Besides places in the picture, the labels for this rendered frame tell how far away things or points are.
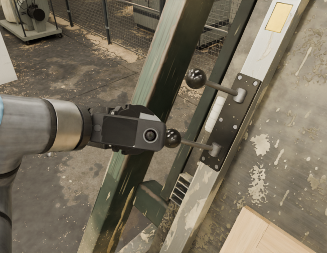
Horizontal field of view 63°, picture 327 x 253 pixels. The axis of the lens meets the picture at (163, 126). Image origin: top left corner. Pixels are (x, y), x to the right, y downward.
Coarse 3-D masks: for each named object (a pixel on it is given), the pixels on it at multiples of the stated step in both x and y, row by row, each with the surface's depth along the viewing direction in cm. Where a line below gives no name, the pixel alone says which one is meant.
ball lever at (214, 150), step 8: (168, 136) 49; (176, 136) 49; (168, 144) 50; (176, 144) 50; (184, 144) 52; (192, 144) 52; (200, 144) 53; (216, 144) 54; (208, 152) 56; (216, 152) 54
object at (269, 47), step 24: (288, 0) 48; (264, 24) 51; (288, 24) 48; (264, 48) 51; (240, 72) 53; (264, 72) 51; (192, 192) 60; (216, 192) 60; (192, 216) 59; (168, 240) 63; (192, 240) 63
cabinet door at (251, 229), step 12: (240, 216) 55; (252, 216) 53; (240, 228) 55; (252, 228) 53; (264, 228) 52; (276, 228) 51; (228, 240) 56; (240, 240) 55; (252, 240) 53; (264, 240) 52; (276, 240) 50; (288, 240) 49; (228, 252) 56; (240, 252) 55; (252, 252) 53; (264, 252) 52; (276, 252) 50; (288, 252) 49; (300, 252) 48; (312, 252) 47
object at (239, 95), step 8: (192, 72) 47; (200, 72) 46; (192, 80) 46; (200, 80) 46; (208, 80) 49; (192, 88) 48; (216, 88) 50; (224, 88) 50; (240, 88) 51; (240, 96) 51
